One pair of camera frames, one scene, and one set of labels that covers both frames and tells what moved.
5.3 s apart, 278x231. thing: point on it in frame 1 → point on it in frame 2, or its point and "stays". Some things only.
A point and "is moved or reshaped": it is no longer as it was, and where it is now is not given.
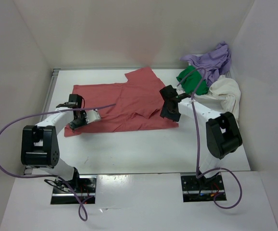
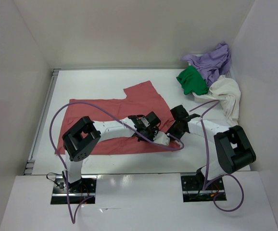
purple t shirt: (217, 62) stays
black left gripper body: (79, 121) → (150, 133)
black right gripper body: (172, 115) → (175, 130)
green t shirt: (191, 83) stays
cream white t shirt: (224, 95) stays
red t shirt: (134, 104) is moved or reshaped
